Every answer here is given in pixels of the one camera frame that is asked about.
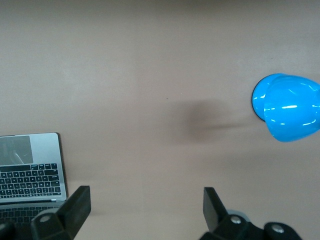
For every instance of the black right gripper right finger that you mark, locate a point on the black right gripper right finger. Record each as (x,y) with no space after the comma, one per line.
(215,215)

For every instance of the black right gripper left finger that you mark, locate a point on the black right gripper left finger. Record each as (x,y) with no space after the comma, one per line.
(75,207)

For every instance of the silver grey laptop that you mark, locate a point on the silver grey laptop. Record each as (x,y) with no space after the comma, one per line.
(45,150)

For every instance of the blue desk lamp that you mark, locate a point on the blue desk lamp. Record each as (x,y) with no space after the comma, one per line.
(287,112)

